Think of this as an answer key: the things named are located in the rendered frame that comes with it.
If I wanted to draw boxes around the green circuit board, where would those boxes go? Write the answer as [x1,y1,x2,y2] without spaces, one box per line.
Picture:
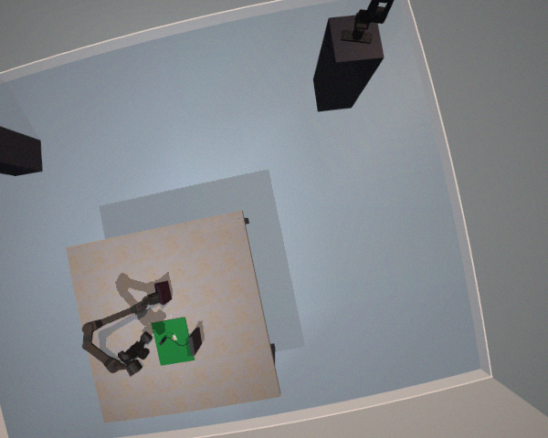
[151,318,195,365]

